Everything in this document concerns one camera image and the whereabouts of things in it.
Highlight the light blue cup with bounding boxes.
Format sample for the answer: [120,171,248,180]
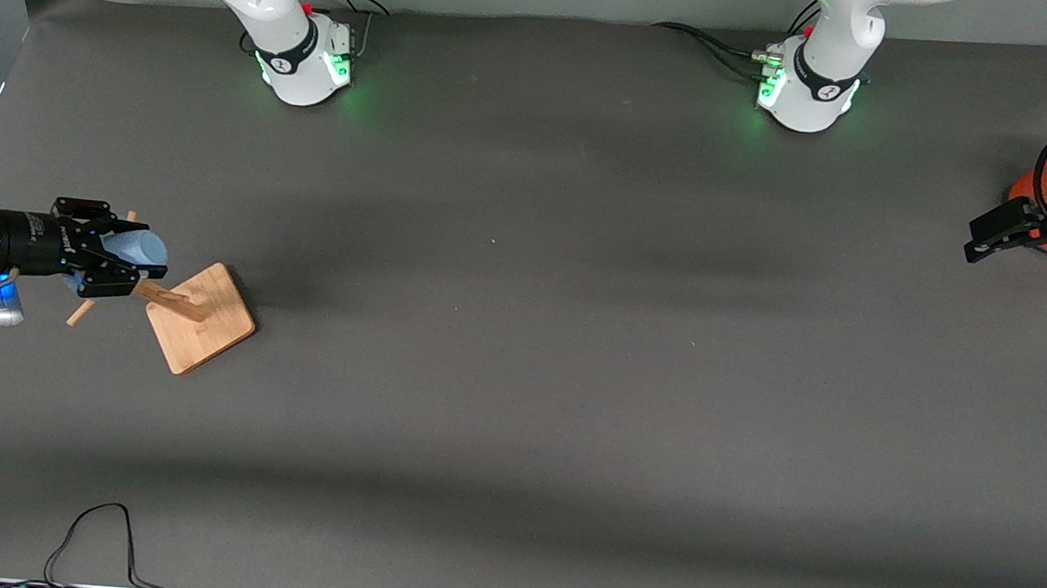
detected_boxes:
[61,221,171,300]

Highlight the wooden cup rack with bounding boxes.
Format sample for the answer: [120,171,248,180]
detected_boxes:
[61,205,265,382]

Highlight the dark grey table mat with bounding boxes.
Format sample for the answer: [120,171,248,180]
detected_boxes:
[0,0,1047,588]

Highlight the black looped floor cable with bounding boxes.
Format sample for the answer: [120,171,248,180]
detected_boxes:
[42,498,190,588]

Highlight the black left arm base cables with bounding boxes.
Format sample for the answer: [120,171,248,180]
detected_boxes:
[647,0,821,86]

